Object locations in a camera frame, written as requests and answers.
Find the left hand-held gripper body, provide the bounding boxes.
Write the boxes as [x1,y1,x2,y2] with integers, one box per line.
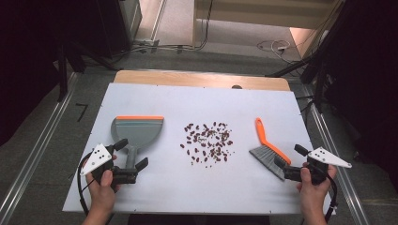
[80,143,139,186]

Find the person's right hand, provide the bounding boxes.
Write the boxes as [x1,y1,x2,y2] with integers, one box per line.
[296,164,338,216]

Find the black stand leg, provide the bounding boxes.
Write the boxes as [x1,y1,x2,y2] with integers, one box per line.
[265,53,317,79]
[55,43,69,103]

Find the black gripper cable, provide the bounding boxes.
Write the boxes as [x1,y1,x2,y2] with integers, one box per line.
[76,153,92,218]
[323,172,340,223]

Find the grey dustpan with orange edge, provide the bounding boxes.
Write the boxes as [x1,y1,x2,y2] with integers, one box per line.
[110,115,165,172]

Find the black floor cable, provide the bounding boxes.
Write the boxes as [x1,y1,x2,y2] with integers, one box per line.
[112,0,215,57]

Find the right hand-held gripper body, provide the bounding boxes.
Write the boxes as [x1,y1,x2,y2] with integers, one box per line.
[283,146,353,186]

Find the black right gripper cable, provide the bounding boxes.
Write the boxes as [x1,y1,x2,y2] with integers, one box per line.
[323,172,340,223]

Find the wooden table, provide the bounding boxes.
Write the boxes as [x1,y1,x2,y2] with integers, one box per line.
[113,69,291,92]

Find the black curtain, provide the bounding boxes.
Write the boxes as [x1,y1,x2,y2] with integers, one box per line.
[0,0,134,148]
[308,0,398,188]

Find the white board sheet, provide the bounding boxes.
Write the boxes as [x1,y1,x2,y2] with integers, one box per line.
[62,82,336,217]

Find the white cable on floor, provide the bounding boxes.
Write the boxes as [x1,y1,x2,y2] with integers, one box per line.
[256,38,293,57]

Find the red beans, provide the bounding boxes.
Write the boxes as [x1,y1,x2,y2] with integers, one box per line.
[179,121,235,168]

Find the person's left hand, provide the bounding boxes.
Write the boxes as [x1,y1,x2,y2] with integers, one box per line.
[84,170,121,217]

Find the metal floor rail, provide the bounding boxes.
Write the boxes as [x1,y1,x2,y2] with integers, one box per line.
[0,72,80,225]
[300,83,372,225]

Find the grey power strip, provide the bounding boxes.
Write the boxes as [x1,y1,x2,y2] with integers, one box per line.
[133,37,161,53]

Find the orange brush with grey bristles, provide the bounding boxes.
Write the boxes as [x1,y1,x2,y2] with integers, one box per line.
[249,117,293,182]

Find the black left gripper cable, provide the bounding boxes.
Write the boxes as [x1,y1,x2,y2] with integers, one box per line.
[76,153,92,218]

